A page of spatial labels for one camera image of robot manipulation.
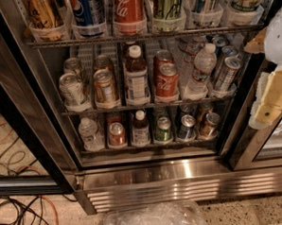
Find red coke can front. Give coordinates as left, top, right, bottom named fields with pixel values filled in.
left=155, top=62, right=179, bottom=98

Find glass fridge door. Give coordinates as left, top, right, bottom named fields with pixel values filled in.
left=229, top=60, right=282, bottom=170
left=0, top=58, right=73, bottom=198

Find brown tea bottle bottom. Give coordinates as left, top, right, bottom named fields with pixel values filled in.
left=132, top=110, right=150, bottom=147

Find glass fridge door right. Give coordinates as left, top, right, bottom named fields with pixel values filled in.
left=229, top=60, right=282, bottom=170

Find black cables on floor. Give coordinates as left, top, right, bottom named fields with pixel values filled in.
left=0, top=133, right=79, bottom=225

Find silver blue can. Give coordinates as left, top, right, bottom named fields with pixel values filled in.
left=213, top=45, right=239, bottom=78
left=211, top=34, right=229, bottom=48
left=214, top=57, right=242, bottom=92

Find wire shelf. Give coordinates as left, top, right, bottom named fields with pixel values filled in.
left=26, top=23, right=264, bottom=49
left=62, top=95, right=235, bottom=116
left=80, top=138, right=217, bottom=155

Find blue pepsi can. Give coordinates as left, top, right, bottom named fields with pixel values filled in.
left=70, top=0, right=105, bottom=26

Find red coca-cola can top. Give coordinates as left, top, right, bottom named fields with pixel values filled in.
left=114, top=0, right=144, bottom=35

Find silver blue can rear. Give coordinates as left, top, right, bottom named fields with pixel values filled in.
left=211, top=34, right=229, bottom=48

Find green can bottom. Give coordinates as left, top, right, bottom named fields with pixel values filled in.
left=154, top=117, right=171, bottom=142

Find middle wire shelf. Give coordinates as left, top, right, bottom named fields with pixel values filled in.
left=62, top=95, right=235, bottom=116

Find bottom wire shelf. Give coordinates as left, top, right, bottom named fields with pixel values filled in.
left=80, top=138, right=217, bottom=155

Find clear plastic bag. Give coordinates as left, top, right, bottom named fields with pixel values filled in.
left=102, top=201, right=207, bottom=225

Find red orange can bottom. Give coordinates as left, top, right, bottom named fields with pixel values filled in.
left=108, top=122, right=126, bottom=147

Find clear water bottle bottom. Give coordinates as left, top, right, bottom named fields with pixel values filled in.
left=79, top=117, right=104, bottom=152

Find orange gold can front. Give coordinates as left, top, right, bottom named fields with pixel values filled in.
left=94, top=69, right=117, bottom=103

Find silver can front left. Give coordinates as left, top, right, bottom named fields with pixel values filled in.
left=59, top=73, right=87, bottom=107

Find red coke can rear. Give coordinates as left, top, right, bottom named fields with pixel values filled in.
left=153, top=50, right=174, bottom=73

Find orange gold can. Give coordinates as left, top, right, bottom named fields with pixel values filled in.
left=94, top=69, right=117, bottom=103
left=93, top=55, right=115, bottom=73

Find orange cable on floor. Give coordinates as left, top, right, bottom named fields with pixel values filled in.
left=0, top=119, right=60, bottom=225

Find silver blue can middle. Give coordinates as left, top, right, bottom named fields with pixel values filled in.
left=213, top=45, right=239, bottom=78

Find green white can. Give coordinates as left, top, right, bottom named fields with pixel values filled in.
left=152, top=0, right=182, bottom=21

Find top wire shelf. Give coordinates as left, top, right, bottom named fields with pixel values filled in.
left=26, top=23, right=264, bottom=49

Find red bull can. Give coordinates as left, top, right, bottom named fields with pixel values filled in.
left=187, top=0, right=223, bottom=15

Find silver blue can front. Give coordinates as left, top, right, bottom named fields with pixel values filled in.
left=214, top=57, right=242, bottom=92

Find glass fridge door left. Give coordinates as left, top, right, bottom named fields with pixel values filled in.
left=0, top=58, right=73, bottom=198

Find orange gold can rear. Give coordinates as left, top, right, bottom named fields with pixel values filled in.
left=93, top=55, right=115, bottom=73

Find brown tea bottle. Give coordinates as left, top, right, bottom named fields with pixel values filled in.
left=132, top=110, right=150, bottom=147
left=125, top=45, right=149, bottom=100

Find silver can rear left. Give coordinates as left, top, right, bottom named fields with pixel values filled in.
left=62, top=58, right=83, bottom=78

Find stainless steel fridge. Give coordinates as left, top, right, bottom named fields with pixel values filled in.
left=0, top=0, right=282, bottom=215

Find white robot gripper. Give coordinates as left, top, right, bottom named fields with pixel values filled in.
left=244, top=6, right=282, bottom=126

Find brown tea bottle middle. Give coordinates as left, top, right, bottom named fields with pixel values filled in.
left=125, top=45, right=149, bottom=100

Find red coke can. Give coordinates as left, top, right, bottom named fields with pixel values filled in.
left=155, top=62, right=179, bottom=98
left=153, top=50, right=174, bottom=73

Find yellow orange can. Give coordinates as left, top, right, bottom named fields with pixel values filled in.
left=24, top=0, right=63, bottom=29

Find gold brown can bottom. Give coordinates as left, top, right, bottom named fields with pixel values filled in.
left=199, top=112, right=220, bottom=137

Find clear water bottle front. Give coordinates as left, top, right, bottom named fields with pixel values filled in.
left=187, top=43, right=217, bottom=93

